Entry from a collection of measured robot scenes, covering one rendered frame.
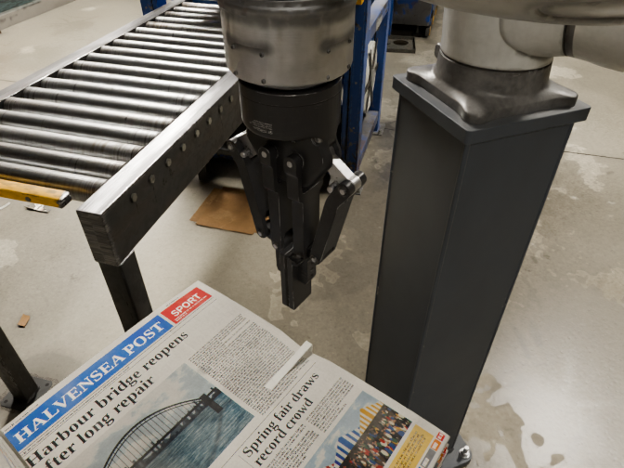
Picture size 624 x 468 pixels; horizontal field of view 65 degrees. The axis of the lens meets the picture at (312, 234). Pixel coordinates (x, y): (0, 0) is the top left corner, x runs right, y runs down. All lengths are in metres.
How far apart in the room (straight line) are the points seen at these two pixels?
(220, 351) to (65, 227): 1.78
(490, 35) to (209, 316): 0.49
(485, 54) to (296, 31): 0.42
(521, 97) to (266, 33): 0.48
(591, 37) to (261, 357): 0.51
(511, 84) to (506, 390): 1.11
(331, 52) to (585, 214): 2.19
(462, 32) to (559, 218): 1.75
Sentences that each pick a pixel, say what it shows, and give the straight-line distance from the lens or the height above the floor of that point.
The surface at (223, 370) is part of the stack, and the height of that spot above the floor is 0.83.
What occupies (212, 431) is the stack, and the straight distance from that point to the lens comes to 0.54.
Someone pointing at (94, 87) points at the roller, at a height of 0.80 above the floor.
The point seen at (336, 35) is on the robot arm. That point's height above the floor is 1.20.
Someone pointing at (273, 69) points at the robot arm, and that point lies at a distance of 0.32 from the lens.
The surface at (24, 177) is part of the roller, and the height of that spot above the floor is 0.79.
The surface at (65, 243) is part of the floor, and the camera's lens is 2.23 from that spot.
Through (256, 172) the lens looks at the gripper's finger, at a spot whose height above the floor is 1.06.
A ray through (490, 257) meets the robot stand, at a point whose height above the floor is 0.74.
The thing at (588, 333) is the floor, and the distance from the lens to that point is 1.90.
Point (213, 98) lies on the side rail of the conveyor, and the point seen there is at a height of 0.80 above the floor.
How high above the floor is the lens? 1.29
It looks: 39 degrees down
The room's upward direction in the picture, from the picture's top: straight up
